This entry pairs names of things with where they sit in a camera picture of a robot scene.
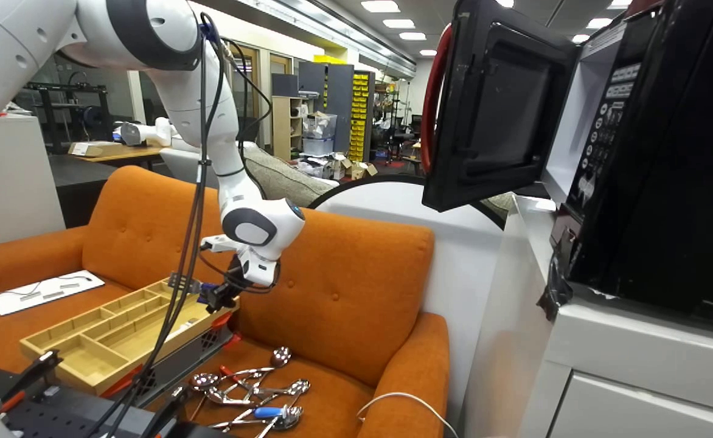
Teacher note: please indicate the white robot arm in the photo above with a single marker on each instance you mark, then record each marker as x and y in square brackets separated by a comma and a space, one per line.
[169, 43]

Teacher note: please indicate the orange fabric sofa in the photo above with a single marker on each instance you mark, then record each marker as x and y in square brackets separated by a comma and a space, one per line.
[350, 302]

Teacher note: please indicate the black microwave oven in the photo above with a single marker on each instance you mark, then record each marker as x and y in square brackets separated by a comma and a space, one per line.
[622, 127]

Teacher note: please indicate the silver serving spoon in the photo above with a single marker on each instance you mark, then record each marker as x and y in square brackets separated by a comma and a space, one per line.
[278, 358]

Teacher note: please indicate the white paper sheet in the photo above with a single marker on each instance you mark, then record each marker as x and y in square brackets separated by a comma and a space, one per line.
[48, 291]

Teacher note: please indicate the white cabinet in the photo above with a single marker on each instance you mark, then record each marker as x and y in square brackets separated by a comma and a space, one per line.
[596, 371]

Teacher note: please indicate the pile of metal utensils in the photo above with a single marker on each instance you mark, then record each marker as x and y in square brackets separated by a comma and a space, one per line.
[231, 387]

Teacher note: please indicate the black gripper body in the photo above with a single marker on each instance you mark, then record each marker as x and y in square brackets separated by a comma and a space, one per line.
[218, 295]

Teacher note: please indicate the grey cushion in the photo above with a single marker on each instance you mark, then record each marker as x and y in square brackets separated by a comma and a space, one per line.
[278, 178]

